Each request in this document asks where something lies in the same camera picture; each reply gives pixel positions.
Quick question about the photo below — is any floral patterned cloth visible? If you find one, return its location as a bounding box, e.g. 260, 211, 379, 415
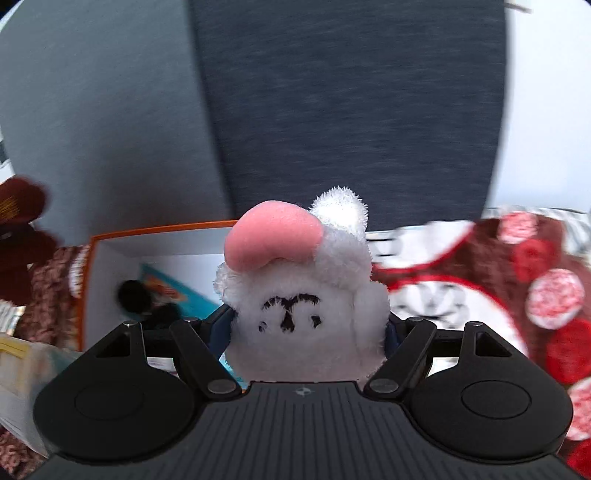
16, 244, 93, 352

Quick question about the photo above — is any clear plastic container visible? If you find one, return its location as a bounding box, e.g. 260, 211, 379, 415
0, 335, 84, 457

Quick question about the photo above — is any black fuzzy item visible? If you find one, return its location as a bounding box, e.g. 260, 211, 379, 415
117, 279, 182, 329

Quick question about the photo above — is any dark red plush item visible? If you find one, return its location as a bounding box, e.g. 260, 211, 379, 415
0, 175, 61, 305

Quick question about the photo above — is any dark blue upholstered headboard panel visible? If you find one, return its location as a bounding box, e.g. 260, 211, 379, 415
187, 0, 509, 232

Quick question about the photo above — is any white plush toy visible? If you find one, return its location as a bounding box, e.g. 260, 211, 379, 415
213, 186, 391, 383

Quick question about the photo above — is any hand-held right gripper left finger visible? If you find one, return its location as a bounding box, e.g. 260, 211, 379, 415
83, 305, 243, 400

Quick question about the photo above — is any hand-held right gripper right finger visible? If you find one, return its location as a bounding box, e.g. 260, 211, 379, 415
362, 313, 516, 398

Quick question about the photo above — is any red white printed blanket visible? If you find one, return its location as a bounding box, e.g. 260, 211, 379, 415
369, 208, 591, 476

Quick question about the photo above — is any orange cardboard box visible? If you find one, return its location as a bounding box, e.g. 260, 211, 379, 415
81, 220, 245, 370

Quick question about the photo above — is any grey upholstered headboard panel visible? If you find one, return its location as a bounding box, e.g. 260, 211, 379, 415
0, 0, 236, 241

